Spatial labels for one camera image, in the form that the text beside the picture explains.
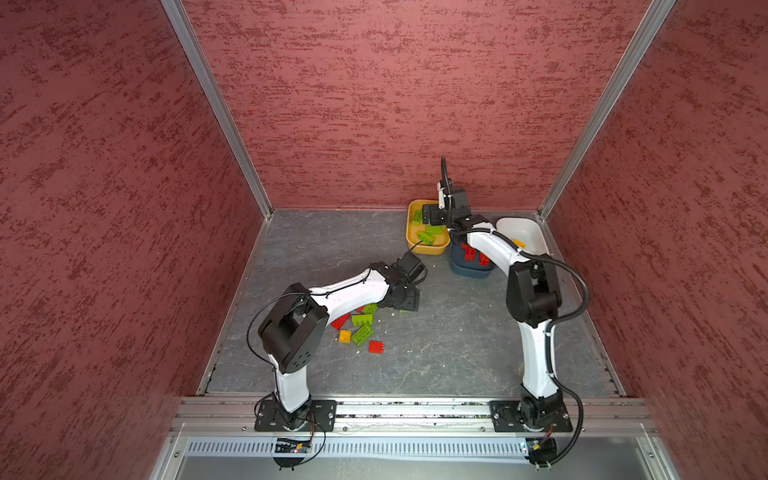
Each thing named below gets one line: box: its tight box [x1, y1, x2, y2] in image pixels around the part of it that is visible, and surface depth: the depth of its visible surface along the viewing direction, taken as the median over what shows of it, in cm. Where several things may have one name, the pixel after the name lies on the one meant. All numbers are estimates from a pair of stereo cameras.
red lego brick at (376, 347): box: [368, 341, 385, 354], surface depth 87 cm
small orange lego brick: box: [338, 330, 352, 344], surface depth 89 cm
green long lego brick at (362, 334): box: [351, 323, 374, 346], surface depth 89 cm
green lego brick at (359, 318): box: [352, 314, 373, 326], surface depth 90 cm
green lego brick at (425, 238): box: [417, 231, 434, 246], surface depth 112 cm
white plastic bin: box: [495, 216, 552, 256], surface depth 112 cm
